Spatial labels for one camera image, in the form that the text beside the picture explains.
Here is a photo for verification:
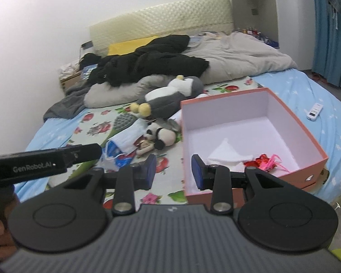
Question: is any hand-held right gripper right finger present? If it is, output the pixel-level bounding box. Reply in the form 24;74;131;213
190;154;296;215

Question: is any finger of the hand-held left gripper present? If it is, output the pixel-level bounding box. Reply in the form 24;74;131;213
64;144;103;166

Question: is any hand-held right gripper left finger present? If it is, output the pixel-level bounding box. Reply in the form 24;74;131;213
55;154;157;215

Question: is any blue printed plastic packet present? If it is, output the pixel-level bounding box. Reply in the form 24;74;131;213
101;141;137;172

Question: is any small panda plush toy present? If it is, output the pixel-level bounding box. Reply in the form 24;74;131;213
144;125;177;151

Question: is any white tissue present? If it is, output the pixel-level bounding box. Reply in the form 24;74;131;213
207;138;254;168

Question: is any light blue face mask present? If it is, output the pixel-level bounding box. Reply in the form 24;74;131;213
106;119;148;160

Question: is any red foil wrapper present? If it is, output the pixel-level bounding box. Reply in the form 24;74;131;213
244;154;270;171

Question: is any orange cardboard box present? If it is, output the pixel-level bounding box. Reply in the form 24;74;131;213
180;88;328;205

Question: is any pink ribbon toy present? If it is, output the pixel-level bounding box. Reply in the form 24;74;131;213
258;153;290;174

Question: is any person's left hand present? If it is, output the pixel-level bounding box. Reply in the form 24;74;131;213
0;217;18;262

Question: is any fruit print bed mat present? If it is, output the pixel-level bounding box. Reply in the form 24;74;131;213
45;77;265;205

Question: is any green massage brush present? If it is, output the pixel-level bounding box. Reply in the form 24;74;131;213
101;113;137;150

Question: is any dark grey blanket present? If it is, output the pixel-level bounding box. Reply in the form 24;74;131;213
43;78;94;121

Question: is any cardboard box nightstand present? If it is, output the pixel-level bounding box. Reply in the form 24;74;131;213
60;71;83;93

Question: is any grey penguin plush toy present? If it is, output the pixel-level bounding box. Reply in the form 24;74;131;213
130;75;204;120

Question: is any blue patterned packet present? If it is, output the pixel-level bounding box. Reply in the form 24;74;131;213
80;65;98;78

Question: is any white crumpled cloth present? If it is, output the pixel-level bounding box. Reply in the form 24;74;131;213
59;61;81;76

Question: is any black garment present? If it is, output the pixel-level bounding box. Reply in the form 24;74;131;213
79;53;103;70

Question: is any black jacket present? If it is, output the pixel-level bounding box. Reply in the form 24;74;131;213
88;34;210;87

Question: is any yellow pillow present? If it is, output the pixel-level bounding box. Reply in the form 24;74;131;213
107;35;160;56

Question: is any light grey duvet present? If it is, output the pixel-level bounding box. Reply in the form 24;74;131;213
83;31;299;109

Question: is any white remote control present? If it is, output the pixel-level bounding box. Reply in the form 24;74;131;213
307;103;324;121

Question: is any cream quilted headboard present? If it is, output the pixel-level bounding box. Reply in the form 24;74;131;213
89;0;234;59

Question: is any blue curtain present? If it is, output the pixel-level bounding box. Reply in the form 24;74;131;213
311;0;341;90

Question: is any grey wardrobe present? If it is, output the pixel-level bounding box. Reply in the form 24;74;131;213
227;0;316;71

